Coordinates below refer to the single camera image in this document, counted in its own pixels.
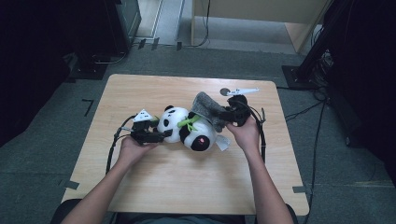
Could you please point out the person's grey-blue clothing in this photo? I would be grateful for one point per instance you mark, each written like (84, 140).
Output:
(186, 220)

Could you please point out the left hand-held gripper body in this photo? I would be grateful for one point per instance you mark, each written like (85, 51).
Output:
(141, 127)

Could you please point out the black floor base plate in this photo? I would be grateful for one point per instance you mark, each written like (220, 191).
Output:
(88, 70)

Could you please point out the person's right hand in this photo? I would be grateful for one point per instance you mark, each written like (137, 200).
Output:
(246, 133)

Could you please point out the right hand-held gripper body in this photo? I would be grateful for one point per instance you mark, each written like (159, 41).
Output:
(239, 109)

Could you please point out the panda plush toy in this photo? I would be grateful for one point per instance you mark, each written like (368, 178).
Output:
(186, 130)

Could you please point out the black metal stand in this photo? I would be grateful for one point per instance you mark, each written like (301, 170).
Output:
(314, 53)

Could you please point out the person's left hand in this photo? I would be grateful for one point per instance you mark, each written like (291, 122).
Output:
(135, 151)

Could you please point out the light wooden desk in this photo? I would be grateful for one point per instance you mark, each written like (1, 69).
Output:
(258, 11)

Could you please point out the black cabinet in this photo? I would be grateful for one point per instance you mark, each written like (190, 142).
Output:
(123, 21)

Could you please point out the black floor tape piece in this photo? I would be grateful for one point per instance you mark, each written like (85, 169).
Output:
(179, 46)
(141, 44)

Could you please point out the grey floor tape strip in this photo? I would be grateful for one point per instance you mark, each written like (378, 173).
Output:
(71, 184)
(299, 189)

